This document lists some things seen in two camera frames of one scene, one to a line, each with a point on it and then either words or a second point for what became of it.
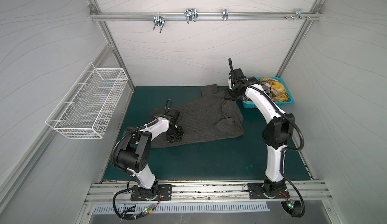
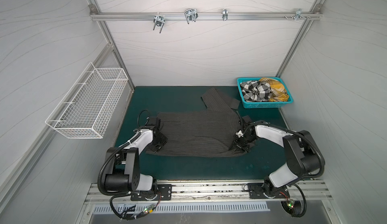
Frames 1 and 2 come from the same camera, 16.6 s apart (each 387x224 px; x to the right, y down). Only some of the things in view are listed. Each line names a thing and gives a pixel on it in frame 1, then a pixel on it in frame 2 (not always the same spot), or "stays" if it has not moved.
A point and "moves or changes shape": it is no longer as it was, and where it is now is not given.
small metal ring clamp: x=224 y=14 stays
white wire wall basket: x=88 y=108 stays
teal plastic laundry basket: x=249 y=104 stays
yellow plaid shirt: x=278 y=93 stays
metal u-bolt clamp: x=158 y=20 stays
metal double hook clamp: x=191 y=14 stays
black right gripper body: x=231 y=94 → x=242 y=142
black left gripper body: x=176 y=133 → x=157 y=144
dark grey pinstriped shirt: x=212 y=117 moves or changes shape
